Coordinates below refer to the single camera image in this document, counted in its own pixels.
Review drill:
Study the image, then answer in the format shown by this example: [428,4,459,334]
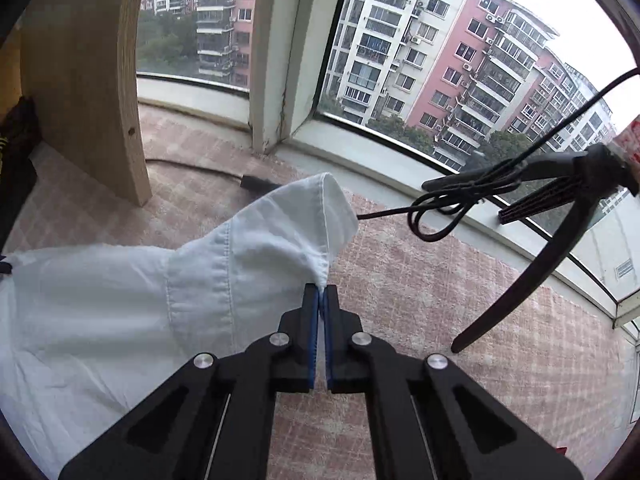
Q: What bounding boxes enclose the white window frame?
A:
[135,0,640,341]

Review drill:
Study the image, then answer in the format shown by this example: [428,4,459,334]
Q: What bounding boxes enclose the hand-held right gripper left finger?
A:
[59,282,321,480]

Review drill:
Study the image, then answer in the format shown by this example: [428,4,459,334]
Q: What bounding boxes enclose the light plywood board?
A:
[19,0,152,207]

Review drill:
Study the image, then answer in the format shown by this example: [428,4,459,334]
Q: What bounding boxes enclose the black ring light cable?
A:
[145,67,640,244]

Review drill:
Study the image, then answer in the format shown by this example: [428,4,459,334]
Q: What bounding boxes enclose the white pants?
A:
[0,172,359,480]

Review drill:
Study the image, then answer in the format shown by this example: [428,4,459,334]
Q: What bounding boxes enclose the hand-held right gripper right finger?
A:
[323,285,583,480]

